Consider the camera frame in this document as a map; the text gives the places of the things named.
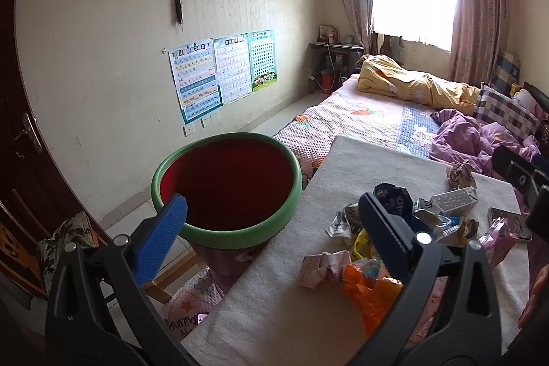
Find yellow bear snack bag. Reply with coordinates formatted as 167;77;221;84
350;228;377;261

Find dark brown chocolate wrapper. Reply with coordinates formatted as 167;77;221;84
373;183;413;220

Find orange plastic wrapper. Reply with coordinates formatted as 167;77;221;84
340;264;403;337

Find white milk carton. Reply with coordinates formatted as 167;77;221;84
431;187;478;216

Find pink snack bag with barcode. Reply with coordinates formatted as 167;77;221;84
478;217;518;269

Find blue white snack bag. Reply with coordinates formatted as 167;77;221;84
412;199;479;247

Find large pink plastic bag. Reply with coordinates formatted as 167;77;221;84
297;250;352;289

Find person right hand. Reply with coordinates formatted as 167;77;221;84
517;265;549;329

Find smartphone on mat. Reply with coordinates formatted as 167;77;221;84
488;207;532;241

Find checkered pillow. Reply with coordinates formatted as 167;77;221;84
473;84;541;142

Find pink cartoon bedsheet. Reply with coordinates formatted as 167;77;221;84
160;268;224;342

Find dark headboard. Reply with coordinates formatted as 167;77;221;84
523;82;549;113

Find floral cushion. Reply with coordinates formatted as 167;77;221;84
38;212;98;294

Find purple crumpled duvet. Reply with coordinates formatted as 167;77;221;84
429;109;541;176

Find striped blue pillow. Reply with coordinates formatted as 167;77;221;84
489;52;519;96

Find red bin with green rim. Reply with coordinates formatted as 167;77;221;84
151;133;302;292

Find beige fleece mat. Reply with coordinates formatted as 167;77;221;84
181;134;530;366

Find wooden chair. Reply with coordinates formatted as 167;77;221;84
1;189;203;304

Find dark wooden door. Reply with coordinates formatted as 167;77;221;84
1;0;85;240

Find right pink curtain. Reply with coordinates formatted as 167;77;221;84
449;0;511;86

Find yellow rolled duvet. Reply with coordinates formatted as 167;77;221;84
357;55;480;115

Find small red bucket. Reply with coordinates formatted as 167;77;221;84
321;71;334;94

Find dark side table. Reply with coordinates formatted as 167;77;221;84
308;42;364;94

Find blue pinyin wall poster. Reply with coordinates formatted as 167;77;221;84
167;38;223;125

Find white chart wall poster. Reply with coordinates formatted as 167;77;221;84
213;33;252;105

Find green number wall poster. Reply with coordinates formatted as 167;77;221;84
247;30;277;92

